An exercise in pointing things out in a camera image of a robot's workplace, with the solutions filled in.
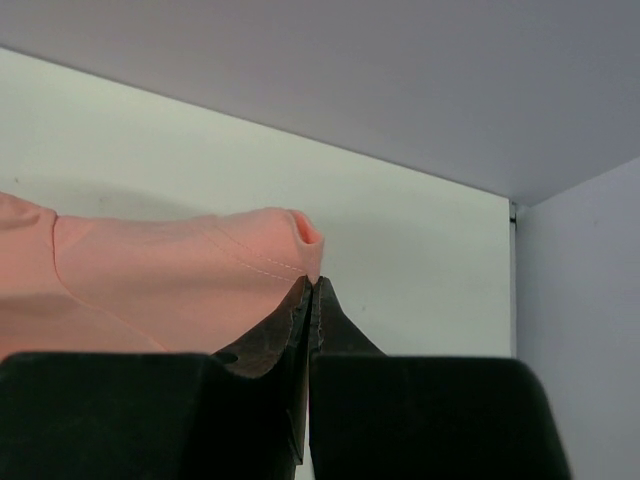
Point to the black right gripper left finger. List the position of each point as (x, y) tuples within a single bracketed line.
[(258, 390)]

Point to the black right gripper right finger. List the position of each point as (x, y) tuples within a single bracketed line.
[(339, 353)]

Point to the pink t shirt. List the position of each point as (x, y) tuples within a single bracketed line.
[(108, 285)]

